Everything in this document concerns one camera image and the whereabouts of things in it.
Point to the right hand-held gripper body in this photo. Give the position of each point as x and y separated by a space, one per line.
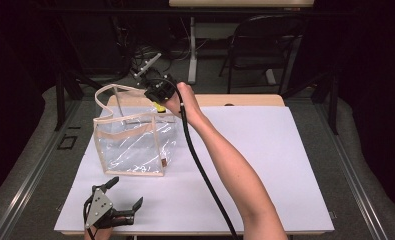
160 88

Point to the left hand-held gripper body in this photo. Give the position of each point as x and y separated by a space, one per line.
98 207

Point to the yellow shuttlecock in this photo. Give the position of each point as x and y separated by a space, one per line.
158 107

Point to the clear bag with beige trim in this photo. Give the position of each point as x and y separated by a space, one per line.
131 146

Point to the person's left hand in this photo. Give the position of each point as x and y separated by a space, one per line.
100 234

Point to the person's right hand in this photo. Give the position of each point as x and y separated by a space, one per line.
186 103

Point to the white table board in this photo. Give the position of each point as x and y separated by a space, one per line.
185 200

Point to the white background desk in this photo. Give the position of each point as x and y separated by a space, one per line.
192 50

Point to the wooden table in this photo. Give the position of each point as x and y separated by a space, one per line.
238 100

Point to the black metal stand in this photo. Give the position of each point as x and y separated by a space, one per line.
60 100
333 103

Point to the black folding chair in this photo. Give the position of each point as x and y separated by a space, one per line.
261 40

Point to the metal floor rail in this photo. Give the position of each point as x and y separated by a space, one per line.
355 180
28 180

